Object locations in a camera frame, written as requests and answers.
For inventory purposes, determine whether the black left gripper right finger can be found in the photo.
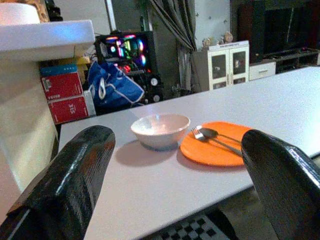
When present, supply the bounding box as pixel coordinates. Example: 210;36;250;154
241;129;320;240

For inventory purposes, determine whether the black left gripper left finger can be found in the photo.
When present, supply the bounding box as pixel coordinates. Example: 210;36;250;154
0;124;116;240

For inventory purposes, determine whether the silver metal fork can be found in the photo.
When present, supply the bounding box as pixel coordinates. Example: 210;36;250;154
191;126;244;158

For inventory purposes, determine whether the red cardboard box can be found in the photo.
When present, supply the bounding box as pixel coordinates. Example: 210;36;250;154
47;96;90;125
40;72;85;101

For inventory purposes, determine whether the orange round plate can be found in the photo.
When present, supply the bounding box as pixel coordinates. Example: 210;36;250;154
179;121;253;167

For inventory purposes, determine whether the narrow white box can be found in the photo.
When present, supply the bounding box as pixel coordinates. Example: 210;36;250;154
83;89;97;117

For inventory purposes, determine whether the silver metal spoon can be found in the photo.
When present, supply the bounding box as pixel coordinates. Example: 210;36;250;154
197;126;243;145

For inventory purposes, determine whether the black white checkered mat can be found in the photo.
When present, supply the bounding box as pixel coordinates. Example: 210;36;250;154
146;214;232;240

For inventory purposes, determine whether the blue bag with white trim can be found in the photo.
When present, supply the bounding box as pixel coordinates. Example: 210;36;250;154
87;61;146;110

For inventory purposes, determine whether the white ceramic bowl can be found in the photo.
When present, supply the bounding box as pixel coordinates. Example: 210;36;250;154
130;113;191;151

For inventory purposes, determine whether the blue cardboard box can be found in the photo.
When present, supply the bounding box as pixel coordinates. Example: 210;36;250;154
39;63;80;78

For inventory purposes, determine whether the small white drawer unit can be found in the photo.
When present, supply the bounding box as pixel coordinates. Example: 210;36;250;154
249;61;277;81

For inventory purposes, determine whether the black television stand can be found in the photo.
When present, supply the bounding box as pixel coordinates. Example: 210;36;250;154
271;48;320;75

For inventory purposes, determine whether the white glass door cabinet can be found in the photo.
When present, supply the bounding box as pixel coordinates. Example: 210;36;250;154
207;39;251;91

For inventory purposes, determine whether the white counter unit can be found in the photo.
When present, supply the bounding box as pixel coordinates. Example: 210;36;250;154
0;19;96;221

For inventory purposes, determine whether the black computer case with lights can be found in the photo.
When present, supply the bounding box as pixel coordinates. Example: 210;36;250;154
94;31;163;105

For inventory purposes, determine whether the black flat television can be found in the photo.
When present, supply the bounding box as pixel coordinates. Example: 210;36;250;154
263;6;320;55

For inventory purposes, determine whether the small beige figurine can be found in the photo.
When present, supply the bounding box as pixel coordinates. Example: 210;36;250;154
201;36;216;48
223;31;235;44

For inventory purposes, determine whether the dark wooden cabinet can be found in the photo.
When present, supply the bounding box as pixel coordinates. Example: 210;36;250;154
236;0;266;65

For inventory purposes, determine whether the white round container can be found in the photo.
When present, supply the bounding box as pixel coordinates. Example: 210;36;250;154
0;2;41;26

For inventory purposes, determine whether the grey curtain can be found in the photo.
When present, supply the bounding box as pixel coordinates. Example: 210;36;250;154
147;0;201;92

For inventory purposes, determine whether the black table frame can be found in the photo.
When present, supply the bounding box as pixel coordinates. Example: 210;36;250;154
207;207;240;240

